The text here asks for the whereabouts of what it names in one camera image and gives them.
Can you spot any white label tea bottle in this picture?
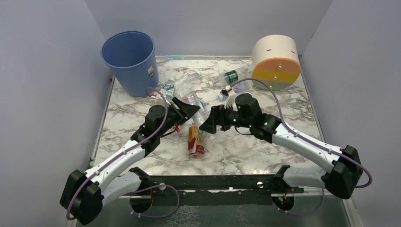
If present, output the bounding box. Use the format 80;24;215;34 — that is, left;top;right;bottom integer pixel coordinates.
192;109;216;140

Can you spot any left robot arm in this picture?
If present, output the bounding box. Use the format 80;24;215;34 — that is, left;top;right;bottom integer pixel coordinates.
60;97;200;225

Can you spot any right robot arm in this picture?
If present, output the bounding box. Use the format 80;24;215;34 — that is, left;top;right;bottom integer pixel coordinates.
200;93;363;199

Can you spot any blue plastic bin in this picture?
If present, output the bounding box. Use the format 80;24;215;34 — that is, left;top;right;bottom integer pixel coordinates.
101;31;159;97

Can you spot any red label clear bottle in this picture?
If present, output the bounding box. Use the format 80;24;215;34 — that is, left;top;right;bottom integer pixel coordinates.
172;124;180;132

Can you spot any blue label clear bottle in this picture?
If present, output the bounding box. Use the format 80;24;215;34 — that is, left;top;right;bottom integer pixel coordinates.
187;93;206;110

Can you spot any clear bottle red cap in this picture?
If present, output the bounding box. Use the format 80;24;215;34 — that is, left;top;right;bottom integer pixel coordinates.
175;72;201;99

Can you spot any blue green label bottle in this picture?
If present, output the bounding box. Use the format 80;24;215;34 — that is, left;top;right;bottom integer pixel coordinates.
162;78;175;103

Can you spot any gold red drink bottle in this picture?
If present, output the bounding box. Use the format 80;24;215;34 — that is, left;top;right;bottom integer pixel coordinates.
188;125;205;158

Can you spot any Ganten small water bottle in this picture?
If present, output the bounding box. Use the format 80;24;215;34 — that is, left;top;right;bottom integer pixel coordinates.
218;81;249;101

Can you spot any dark green label bottle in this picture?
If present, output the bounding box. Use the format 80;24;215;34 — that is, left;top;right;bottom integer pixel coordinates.
208;67;248;87

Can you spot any cream cylinder with striped face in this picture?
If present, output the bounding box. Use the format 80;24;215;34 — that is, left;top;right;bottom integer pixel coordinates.
251;35;301;91

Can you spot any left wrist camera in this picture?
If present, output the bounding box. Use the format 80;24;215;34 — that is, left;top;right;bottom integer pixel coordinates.
152;93;170;107

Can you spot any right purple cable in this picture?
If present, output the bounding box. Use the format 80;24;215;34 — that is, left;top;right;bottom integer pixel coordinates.
230;78;373;218

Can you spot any purple cable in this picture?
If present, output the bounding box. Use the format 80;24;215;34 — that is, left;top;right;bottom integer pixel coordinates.
230;78;373;218
66;87;181;221

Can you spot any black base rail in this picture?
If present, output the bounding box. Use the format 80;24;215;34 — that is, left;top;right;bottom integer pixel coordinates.
127;174;304;209

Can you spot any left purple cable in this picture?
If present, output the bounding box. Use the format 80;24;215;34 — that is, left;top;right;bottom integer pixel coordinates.
66;87;181;221

